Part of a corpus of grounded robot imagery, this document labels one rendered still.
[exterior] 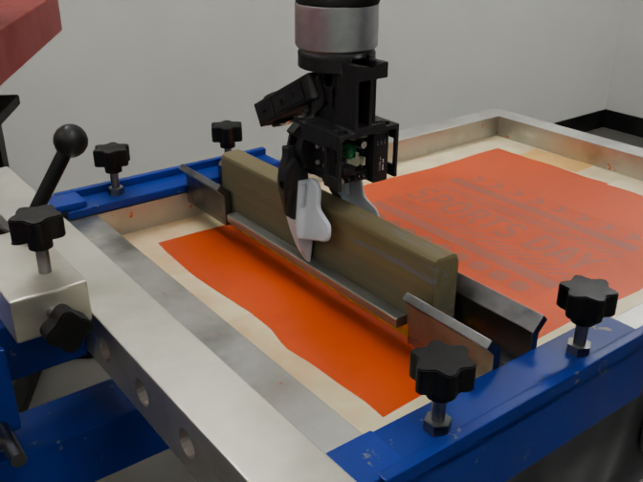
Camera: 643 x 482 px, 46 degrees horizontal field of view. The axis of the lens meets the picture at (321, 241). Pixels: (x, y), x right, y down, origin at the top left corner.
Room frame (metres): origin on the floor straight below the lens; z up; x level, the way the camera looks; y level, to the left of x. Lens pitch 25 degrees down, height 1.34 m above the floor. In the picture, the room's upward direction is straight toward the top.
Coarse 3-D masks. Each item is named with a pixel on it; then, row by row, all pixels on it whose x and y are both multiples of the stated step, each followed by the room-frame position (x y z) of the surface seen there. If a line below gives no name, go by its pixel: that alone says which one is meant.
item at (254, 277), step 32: (480, 160) 1.12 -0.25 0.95; (512, 160) 1.12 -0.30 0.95; (384, 192) 0.98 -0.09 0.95; (544, 192) 0.98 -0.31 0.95; (576, 192) 0.98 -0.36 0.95; (192, 256) 0.78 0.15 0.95; (224, 256) 0.78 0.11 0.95; (256, 256) 0.78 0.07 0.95; (224, 288) 0.70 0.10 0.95; (256, 288) 0.70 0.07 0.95; (288, 288) 0.70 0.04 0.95
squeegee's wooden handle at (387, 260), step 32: (224, 160) 0.84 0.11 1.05; (256, 160) 0.82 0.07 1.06; (256, 192) 0.78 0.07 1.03; (352, 224) 0.65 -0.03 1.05; (384, 224) 0.64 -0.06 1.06; (320, 256) 0.69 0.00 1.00; (352, 256) 0.65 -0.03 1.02; (384, 256) 0.61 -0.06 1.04; (416, 256) 0.58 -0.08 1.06; (448, 256) 0.57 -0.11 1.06; (384, 288) 0.61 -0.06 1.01; (416, 288) 0.58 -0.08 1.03; (448, 288) 0.57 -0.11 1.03
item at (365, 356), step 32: (608, 192) 0.98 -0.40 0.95; (640, 224) 0.87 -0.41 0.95; (640, 256) 0.78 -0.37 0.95; (320, 288) 0.70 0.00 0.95; (640, 288) 0.70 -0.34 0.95; (288, 320) 0.64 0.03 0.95; (320, 320) 0.64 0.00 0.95; (352, 320) 0.64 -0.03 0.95; (320, 352) 0.58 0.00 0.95; (352, 352) 0.58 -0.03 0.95; (384, 352) 0.58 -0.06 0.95; (352, 384) 0.53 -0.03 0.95; (384, 384) 0.53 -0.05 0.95; (384, 416) 0.49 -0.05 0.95
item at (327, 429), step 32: (416, 128) 1.17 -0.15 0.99; (448, 128) 1.18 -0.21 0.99; (480, 128) 1.22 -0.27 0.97; (512, 128) 1.22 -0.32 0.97; (544, 128) 1.17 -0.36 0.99; (576, 160) 1.12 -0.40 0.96; (608, 160) 1.08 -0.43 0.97; (640, 160) 1.03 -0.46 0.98; (96, 224) 0.79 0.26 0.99; (128, 224) 0.85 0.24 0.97; (160, 224) 0.87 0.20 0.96; (128, 256) 0.71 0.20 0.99; (160, 288) 0.64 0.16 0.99; (192, 320) 0.58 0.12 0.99; (224, 320) 0.58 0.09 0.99; (640, 320) 0.58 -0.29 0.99; (224, 352) 0.53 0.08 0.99; (256, 352) 0.53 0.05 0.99; (256, 384) 0.48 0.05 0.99; (288, 384) 0.48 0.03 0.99; (288, 416) 0.45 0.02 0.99; (320, 416) 0.45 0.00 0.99; (320, 448) 0.41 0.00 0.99
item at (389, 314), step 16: (240, 224) 0.79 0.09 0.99; (256, 224) 0.78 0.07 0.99; (272, 240) 0.74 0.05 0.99; (288, 256) 0.71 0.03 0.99; (320, 272) 0.67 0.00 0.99; (336, 272) 0.67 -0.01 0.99; (336, 288) 0.64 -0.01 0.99; (352, 288) 0.63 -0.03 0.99; (368, 304) 0.61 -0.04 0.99; (384, 304) 0.60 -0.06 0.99; (400, 320) 0.58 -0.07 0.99
